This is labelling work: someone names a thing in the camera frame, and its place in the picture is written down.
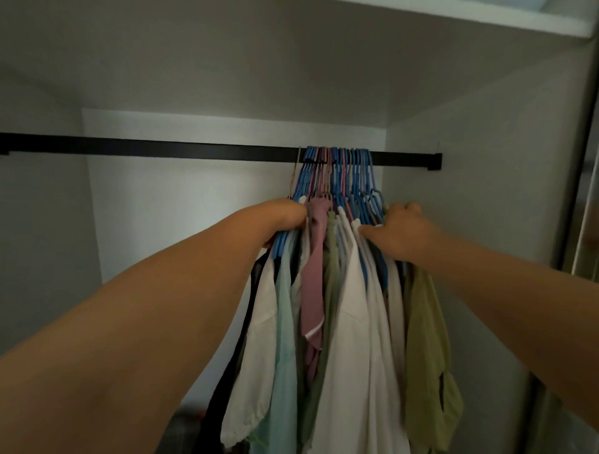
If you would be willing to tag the grey checked fabric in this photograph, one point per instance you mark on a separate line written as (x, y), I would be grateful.
(178, 435)

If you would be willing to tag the person's left forearm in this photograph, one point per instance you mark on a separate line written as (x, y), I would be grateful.
(140, 327)

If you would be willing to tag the person's left hand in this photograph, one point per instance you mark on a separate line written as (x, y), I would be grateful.
(285, 215)

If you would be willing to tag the black clothes rail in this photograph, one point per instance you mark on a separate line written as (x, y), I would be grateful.
(140, 148)

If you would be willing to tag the person's right forearm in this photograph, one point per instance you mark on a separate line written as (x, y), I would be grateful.
(515, 304)

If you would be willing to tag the person's right hand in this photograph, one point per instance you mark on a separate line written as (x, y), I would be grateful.
(405, 231)

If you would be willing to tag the clothes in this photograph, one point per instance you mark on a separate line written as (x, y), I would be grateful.
(351, 351)

